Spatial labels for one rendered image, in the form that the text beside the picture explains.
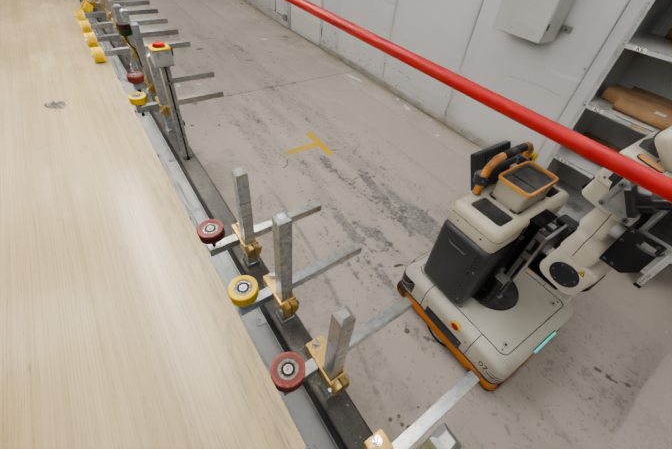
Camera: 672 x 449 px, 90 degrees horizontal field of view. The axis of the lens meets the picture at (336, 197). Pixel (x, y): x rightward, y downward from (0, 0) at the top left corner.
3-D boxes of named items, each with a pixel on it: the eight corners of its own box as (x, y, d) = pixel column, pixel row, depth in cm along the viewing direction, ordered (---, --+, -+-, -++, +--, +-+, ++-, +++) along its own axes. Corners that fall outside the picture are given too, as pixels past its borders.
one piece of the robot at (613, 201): (595, 202, 98) (626, 175, 89) (603, 196, 100) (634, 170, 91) (628, 227, 93) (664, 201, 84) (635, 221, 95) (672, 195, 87)
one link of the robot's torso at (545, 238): (509, 264, 150) (536, 227, 133) (543, 240, 163) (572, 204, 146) (565, 312, 134) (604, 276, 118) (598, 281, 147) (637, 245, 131)
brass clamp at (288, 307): (279, 277, 108) (279, 268, 104) (300, 310, 100) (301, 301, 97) (261, 286, 105) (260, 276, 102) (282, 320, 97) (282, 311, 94)
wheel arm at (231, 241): (316, 207, 134) (317, 199, 131) (321, 212, 132) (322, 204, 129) (208, 251, 113) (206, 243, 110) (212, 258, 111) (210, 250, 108)
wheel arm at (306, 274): (354, 248, 119) (356, 240, 116) (360, 255, 117) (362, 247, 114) (238, 308, 99) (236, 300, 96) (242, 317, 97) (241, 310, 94)
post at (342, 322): (328, 387, 99) (346, 301, 66) (335, 398, 97) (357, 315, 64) (318, 394, 97) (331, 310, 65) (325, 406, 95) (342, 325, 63)
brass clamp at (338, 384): (322, 341, 93) (323, 333, 90) (350, 385, 85) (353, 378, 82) (302, 353, 90) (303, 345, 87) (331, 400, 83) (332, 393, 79)
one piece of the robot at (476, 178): (462, 206, 149) (462, 157, 141) (509, 182, 165) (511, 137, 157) (485, 212, 140) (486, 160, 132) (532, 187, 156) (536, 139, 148)
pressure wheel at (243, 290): (237, 325, 94) (232, 304, 86) (228, 302, 99) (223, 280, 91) (264, 313, 97) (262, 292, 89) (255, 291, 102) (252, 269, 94)
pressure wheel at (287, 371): (290, 411, 80) (290, 395, 72) (265, 390, 83) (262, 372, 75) (310, 381, 85) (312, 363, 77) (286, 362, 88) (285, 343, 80)
